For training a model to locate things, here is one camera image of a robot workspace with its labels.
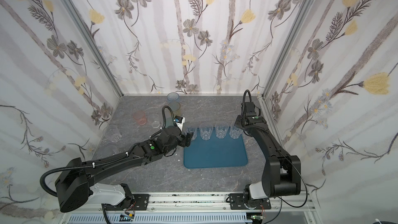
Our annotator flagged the clear faceted glass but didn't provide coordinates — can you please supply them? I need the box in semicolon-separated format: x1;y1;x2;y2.
229;125;243;139
215;121;229;139
103;125;122;143
200;122;214;141
186;127;198;141

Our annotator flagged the teal plastic tray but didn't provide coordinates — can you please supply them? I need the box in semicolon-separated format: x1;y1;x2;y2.
183;133;248;169

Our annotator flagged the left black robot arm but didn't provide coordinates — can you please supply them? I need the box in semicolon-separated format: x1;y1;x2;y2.
55;116;193;213

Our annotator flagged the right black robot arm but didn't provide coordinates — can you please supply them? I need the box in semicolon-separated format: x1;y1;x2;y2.
234;90;302;200

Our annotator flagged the green tall plastic cup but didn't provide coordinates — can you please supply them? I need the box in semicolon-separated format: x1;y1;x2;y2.
164;117;175;128

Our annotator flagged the yellow tall plastic cup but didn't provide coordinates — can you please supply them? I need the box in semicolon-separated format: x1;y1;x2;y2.
168;101;182;116

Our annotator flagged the pink small plastic cup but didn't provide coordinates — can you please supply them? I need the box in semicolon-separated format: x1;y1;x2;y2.
133;111;147;125

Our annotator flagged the blue tall plastic cup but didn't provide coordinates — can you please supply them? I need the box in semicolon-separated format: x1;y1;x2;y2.
167;92;180;103

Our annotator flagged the white perforated cable duct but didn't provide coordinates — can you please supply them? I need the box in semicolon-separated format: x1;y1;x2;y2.
66;213;253;224

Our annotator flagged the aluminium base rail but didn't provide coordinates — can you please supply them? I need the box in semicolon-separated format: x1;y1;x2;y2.
58;192;322;224

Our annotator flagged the left black corrugated cable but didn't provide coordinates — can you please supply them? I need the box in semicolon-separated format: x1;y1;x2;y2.
39;152;130;198

